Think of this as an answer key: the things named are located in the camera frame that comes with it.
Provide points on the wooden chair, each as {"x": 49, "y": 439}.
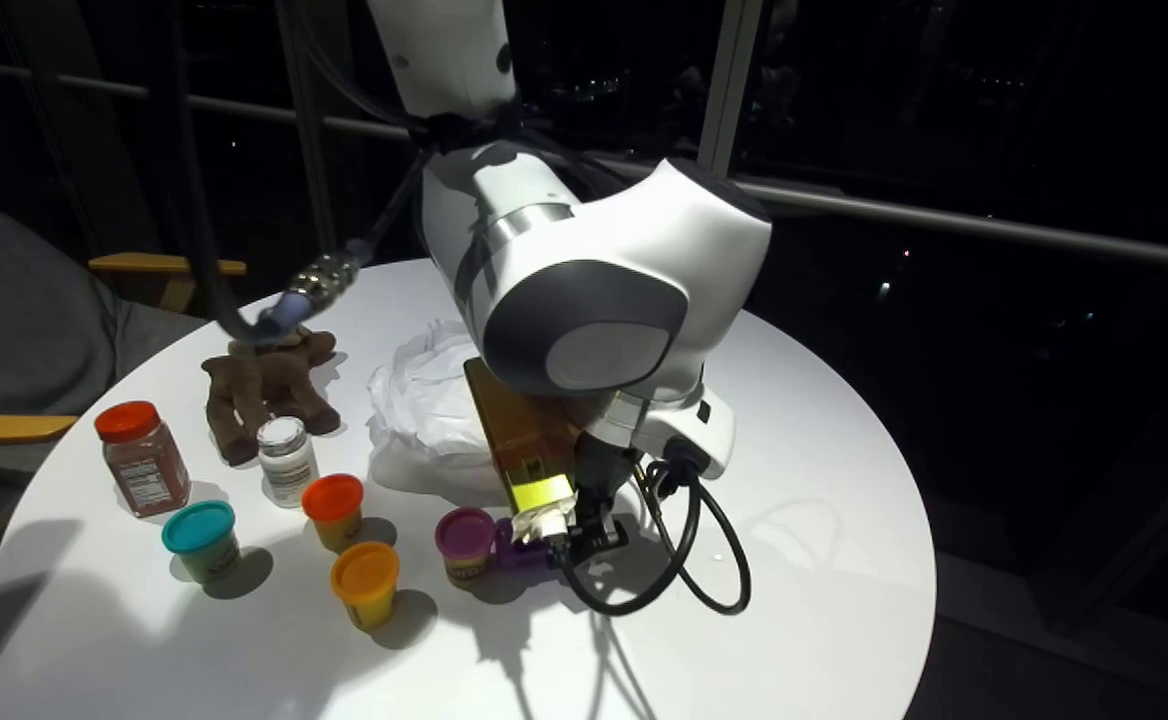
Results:
{"x": 64, "y": 336}

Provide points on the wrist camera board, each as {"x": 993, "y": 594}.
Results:
{"x": 534, "y": 455}

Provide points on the red-lid spice jar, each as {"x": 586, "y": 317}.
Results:
{"x": 140, "y": 458}

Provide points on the purple dough tub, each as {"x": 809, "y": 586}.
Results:
{"x": 520, "y": 556}

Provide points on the white plastic bag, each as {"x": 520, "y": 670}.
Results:
{"x": 421, "y": 420}

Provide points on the white-lid small bottle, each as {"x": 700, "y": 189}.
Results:
{"x": 285, "y": 451}

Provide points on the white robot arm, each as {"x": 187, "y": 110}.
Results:
{"x": 598, "y": 314}

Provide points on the metal window railing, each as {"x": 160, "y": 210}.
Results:
{"x": 956, "y": 223}

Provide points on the yellow-lid dough tub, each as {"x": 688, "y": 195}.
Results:
{"x": 365, "y": 583}

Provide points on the teal-lid dough tub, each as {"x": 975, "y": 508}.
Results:
{"x": 200, "y": 539}

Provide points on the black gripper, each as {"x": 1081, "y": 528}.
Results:
{"x": 598, "y": 480}

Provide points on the brown plush dog toy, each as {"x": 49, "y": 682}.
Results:
{"x": 249, "y": 387}

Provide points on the pink-lid dough tub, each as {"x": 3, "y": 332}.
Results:
{"x": 467, "y": 543}

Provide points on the orange-lid dough tub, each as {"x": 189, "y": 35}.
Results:
{"x": 334, "y": 508}

